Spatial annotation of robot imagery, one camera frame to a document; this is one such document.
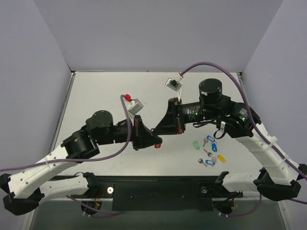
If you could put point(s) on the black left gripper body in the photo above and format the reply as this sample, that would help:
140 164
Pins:
136 132

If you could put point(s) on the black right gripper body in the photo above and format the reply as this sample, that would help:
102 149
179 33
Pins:
179 116

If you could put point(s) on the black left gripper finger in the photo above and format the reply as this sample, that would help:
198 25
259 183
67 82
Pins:
145 133
149 141

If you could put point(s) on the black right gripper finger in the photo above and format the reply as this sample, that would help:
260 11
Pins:
170 112
166 128

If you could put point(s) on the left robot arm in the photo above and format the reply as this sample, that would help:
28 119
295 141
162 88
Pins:
32 186

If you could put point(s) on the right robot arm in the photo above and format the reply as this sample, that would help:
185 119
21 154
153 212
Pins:
277 179

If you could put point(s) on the blue key tag upper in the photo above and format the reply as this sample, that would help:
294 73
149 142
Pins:
211 139

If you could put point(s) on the blue key tag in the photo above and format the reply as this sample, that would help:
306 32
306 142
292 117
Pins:
214 147
211 139
210 162

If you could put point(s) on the loose silver key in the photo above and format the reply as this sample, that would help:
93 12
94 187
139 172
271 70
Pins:
205 141

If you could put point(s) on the green key tag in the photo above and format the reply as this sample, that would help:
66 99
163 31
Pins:
196 145

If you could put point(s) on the blue key tag middle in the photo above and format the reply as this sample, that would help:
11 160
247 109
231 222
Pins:
214 147

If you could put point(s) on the dark loose key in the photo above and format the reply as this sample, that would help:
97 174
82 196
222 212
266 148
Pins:
208 153

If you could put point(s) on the silver key by blue tag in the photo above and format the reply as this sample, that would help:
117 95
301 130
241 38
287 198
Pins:
202 162

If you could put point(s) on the blue key tag near front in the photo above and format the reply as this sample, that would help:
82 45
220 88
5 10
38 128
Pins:
210 162

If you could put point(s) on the yellow key tag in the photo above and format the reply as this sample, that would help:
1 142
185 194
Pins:
221 158

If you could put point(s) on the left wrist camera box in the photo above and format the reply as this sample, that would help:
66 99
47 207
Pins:
134 106

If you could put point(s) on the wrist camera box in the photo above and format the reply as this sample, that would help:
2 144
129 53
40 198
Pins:
175 84
134 106

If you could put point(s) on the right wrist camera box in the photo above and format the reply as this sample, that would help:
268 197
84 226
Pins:
175 84

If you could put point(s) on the black front mounting rail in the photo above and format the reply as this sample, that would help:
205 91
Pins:
159 193

